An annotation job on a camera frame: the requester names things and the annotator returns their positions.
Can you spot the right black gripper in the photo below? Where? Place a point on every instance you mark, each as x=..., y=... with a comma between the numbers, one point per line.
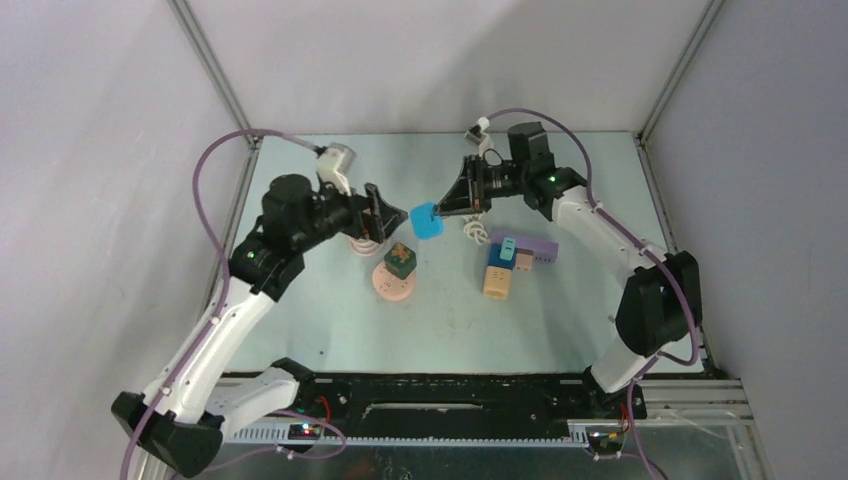
x=468, y=195

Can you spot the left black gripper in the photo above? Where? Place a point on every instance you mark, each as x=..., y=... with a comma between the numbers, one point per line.
x=388, y=217

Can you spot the dark green cube socket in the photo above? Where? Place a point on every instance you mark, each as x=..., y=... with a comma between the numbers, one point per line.
x=400, y=261

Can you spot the light blue adapter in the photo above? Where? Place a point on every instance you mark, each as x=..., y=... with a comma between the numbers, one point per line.
x=426, y=223

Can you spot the dark blue cube socket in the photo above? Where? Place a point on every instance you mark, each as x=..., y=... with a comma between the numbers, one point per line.
x=494, y=260

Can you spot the small pink plug adapter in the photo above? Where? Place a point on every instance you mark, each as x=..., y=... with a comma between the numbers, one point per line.
x=523, y=261

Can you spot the beige cube socket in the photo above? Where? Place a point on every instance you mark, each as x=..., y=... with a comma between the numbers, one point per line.
x=497, y=282

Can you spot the purple power strip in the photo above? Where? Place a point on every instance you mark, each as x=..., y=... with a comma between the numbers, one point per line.
x=543, y=250

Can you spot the teal small cube adapter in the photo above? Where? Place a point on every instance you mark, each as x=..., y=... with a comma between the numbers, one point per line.
x=508, y=249

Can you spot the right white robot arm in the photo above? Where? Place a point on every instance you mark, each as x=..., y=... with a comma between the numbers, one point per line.
x=660, y=301

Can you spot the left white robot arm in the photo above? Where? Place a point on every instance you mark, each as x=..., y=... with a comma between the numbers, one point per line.
x=177, y=418

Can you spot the round pink power strip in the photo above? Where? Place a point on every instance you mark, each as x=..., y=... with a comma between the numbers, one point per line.
x=391, y=288

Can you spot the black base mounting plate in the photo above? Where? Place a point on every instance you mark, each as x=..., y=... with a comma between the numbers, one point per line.
x=479, y=406

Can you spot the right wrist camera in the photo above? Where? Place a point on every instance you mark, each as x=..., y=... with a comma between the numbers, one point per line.
x=478, y=135

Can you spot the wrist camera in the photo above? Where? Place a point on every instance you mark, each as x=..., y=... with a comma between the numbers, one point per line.
x=478, y=135
x=333, y=165

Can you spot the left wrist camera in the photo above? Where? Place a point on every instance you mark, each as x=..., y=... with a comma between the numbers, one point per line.
x=333, y=165

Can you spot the grey cable duct rail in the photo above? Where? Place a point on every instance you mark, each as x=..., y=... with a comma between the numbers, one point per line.
x=308, y=434

